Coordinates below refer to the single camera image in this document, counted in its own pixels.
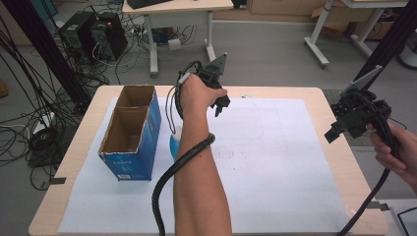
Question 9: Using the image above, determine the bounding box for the brown cardboard box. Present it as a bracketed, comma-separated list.
[311, 4, 376, 37]

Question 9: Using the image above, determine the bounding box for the person's right hand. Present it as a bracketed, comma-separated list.
[366, 121, 417, 195]

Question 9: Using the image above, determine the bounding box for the white round bin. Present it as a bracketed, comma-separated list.
[397, 29, 417, 71]

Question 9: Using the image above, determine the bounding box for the black frame post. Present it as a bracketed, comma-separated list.
[2, 0, 91, 113]
[353, 0, 417, 91]

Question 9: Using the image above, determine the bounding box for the blue cardboard box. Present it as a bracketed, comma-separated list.
[97, 84, 162, 182]

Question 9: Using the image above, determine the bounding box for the tangle of black floor cables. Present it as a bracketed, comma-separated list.
[0, 14, 111, 192]

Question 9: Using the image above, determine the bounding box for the blue and white cup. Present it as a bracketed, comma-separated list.
[168, 125, 183, 162]

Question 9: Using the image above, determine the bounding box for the white paper sheet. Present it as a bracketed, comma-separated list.
[57, 95, 351, 235]

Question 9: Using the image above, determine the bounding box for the white power strip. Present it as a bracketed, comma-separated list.
[31, 110, 56, 135]

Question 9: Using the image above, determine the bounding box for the black keyboard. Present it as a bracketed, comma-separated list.
[126, 0, 173, 11]

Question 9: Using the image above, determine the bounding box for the black corrugated cable hose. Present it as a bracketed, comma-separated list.
[338, 92, 399, 236]
[150, 132, 217, 236]

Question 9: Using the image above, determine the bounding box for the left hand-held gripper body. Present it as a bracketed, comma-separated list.
[197, 52, 229, 98]

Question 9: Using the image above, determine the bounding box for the white desk frame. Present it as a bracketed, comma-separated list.
[303, 0, 410, 70]

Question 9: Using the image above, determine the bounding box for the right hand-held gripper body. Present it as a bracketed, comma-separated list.
[329, 64, 393, 140]

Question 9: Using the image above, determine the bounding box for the wooden desk with white legs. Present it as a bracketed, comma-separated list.
[121, 0, 235, 80]

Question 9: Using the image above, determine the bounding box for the thin black cable loop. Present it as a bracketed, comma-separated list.
[164, 60, 204, 136]

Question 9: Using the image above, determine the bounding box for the grey metal bracket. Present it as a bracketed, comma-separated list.
[366, 200, 390, 212]
[48, 176, 68, 186]

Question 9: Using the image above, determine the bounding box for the black computer tower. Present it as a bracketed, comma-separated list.
[89, 12, 129, 62]
[58, 11, 98, 64]

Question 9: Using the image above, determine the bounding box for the person's left hand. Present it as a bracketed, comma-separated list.
[179, 73, 228, 115]

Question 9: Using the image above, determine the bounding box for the white power adapter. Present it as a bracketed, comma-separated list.
[167, 37, 183, 52]

